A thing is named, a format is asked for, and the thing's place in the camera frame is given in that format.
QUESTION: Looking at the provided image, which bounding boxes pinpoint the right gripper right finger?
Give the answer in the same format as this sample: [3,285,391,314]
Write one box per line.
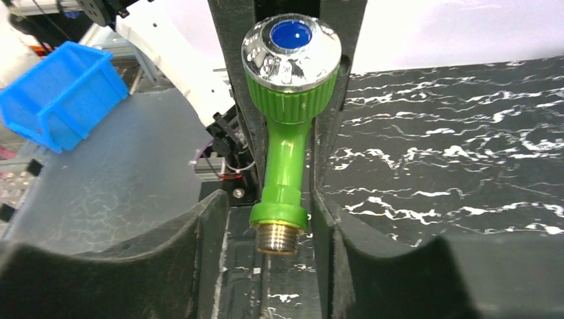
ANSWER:
[311,193,563,318]

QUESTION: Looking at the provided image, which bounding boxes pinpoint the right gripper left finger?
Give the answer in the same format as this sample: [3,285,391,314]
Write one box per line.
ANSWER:
[1,190,229,318]

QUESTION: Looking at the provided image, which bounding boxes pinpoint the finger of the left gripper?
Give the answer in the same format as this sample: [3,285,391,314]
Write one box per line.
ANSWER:
[208,1,269,203]
[309,0,367,192]

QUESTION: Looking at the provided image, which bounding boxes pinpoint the green water faucet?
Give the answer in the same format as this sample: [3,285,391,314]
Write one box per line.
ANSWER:
[241,13,341,255]

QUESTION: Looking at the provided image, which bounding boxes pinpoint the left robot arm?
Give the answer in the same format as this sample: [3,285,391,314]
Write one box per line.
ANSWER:
[115,1,366,189]

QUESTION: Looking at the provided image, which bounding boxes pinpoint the blue plastic bin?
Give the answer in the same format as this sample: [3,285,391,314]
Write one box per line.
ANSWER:
[1,41,128,153]

